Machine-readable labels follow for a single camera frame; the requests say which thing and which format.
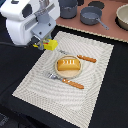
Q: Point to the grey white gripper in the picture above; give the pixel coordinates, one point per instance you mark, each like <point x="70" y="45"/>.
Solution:
<point x="42" y="31"/>

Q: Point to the yellow butter box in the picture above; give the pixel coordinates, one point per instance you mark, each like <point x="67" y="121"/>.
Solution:
<point x="48" y="44"/>

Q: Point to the golden bread loaf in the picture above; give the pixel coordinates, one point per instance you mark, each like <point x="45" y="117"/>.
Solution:
<point x="68" y="64"/>

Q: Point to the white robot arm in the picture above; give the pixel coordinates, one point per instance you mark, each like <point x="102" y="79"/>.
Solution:
<point x="28" y="19"/>

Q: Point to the pink serving board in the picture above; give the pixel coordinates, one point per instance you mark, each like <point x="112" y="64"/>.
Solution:
<point x="108" y="18"/>

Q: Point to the dark grey pot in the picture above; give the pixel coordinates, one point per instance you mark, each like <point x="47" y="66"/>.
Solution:
<point x="68" y="8"/>

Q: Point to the dark grey saucepan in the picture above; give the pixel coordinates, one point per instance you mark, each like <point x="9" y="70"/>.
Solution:
<point x="91" y="15"/>

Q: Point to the round wooden plate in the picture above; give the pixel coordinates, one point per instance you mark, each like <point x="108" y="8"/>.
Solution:
<point x="68" y="73"/>

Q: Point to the woven beige placemat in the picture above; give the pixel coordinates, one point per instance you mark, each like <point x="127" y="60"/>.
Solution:
<point x="59" y="98"/>

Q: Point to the cream bowl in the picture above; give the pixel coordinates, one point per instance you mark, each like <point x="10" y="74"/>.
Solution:
<point x="122" y="15"/>

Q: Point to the orange handled knife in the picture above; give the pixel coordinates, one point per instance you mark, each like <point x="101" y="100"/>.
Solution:
<point x="79" y="56"/>

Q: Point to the orange handled fork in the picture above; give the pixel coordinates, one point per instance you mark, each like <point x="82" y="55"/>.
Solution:
<point x="66" y="81"/>

